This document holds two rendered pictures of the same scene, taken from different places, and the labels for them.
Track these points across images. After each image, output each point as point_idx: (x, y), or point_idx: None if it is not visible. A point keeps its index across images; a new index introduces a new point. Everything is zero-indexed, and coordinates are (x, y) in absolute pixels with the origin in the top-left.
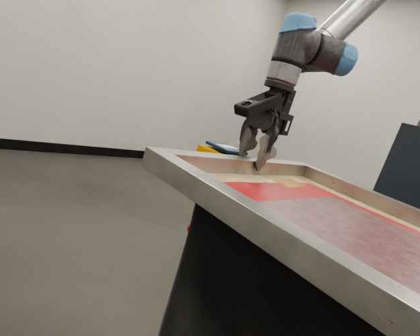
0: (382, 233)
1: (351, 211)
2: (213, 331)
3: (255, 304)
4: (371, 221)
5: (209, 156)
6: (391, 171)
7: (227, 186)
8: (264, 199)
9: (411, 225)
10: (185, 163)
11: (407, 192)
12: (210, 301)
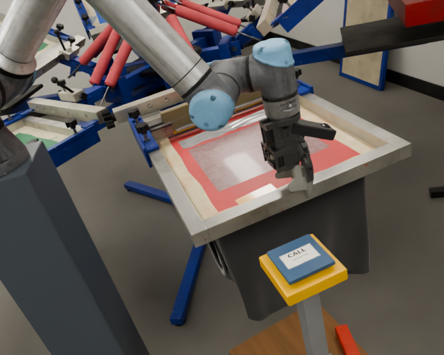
0: (240, 151)
1: (231, 171)
2: None
3: None
4: (227, 163)
5: (356, 157)
6: (60, 225)
7: (354, 123)
8: (317, 153)
9: (179, 174)
10: (379, 134)
11: (72, 222)
12: None
